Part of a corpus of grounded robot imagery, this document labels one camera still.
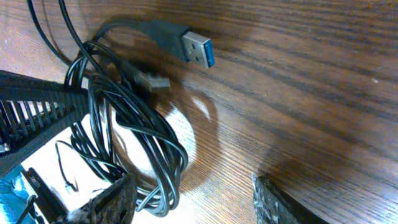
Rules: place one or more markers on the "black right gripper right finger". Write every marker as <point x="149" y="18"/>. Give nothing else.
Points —
<point x="273" y="206"/>

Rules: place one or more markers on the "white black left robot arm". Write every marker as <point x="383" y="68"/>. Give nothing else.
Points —
<point x="42" y="205"/>

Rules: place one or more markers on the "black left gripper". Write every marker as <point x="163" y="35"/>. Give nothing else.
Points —
<point x="33" y="111"/>

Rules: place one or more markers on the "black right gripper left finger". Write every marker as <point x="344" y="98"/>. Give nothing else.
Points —
<point x="116" y="204"/>

